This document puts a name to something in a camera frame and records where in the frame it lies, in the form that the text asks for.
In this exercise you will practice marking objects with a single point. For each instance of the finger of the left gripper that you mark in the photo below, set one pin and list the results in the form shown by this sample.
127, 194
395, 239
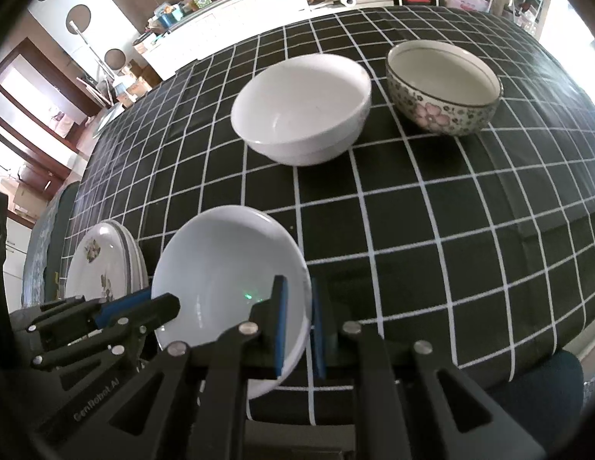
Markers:
112, 309
143, 319

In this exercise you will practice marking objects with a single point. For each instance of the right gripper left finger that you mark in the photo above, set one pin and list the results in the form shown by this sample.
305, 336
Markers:
267, 351

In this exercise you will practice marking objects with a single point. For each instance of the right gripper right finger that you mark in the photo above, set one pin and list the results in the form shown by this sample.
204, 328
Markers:
325, 330

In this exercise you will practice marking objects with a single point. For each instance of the small floral plate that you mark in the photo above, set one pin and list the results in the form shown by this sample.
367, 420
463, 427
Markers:
100, 268

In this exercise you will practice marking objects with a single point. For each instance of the light blue white bowl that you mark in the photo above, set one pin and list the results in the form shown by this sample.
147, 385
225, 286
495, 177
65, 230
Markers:
219, 265

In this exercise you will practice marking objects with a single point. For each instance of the grey patterned chair back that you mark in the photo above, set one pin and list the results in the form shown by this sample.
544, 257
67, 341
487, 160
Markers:
43, 257

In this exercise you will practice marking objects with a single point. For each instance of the black white checkered tablecloth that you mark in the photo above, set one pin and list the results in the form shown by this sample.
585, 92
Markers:
482, 245

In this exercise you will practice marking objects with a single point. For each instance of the plain white bowl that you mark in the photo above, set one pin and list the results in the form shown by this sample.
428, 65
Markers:
304, 110

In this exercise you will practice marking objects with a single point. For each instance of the dark wooden door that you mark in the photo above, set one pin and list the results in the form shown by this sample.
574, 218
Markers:
43, 114

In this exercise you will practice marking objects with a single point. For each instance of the floral patterned bowl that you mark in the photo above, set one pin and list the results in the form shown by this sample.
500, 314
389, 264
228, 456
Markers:
442, 88

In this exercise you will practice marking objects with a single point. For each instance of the white TV cabinet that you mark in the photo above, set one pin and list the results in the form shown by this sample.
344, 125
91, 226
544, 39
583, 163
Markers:
224, 23

